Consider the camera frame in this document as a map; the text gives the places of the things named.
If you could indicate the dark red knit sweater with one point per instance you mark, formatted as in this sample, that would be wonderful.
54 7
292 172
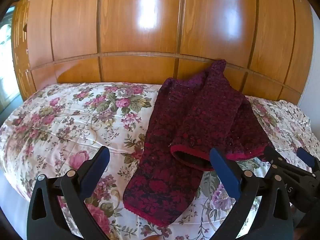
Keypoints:
190 120

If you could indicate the wooden wardrobe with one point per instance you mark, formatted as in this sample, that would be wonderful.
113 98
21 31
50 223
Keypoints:
140 30

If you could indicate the floral bedspread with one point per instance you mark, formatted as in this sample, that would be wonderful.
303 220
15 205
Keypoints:
75 122

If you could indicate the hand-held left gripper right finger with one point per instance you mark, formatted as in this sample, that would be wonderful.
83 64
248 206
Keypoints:
225 175

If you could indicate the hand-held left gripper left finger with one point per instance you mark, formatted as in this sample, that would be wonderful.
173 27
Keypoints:
96 170

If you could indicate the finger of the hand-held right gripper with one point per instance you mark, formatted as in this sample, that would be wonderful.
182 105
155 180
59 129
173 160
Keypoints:
307 157
277 161

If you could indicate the window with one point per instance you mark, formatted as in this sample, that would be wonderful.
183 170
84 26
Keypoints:
6 62

